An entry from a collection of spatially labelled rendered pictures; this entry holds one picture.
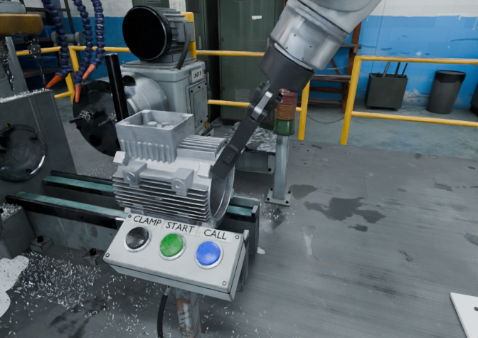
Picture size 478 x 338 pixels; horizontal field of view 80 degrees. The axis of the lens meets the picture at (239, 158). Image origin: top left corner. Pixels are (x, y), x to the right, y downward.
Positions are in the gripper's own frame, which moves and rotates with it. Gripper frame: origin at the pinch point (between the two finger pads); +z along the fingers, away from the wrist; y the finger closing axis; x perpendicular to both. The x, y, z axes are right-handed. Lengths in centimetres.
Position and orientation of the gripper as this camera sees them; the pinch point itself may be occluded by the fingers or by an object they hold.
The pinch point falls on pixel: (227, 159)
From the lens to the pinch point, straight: 49.9
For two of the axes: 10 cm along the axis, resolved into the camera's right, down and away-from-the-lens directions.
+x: 8.3, 5.5, 0.1
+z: -4.8, 7.2, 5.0
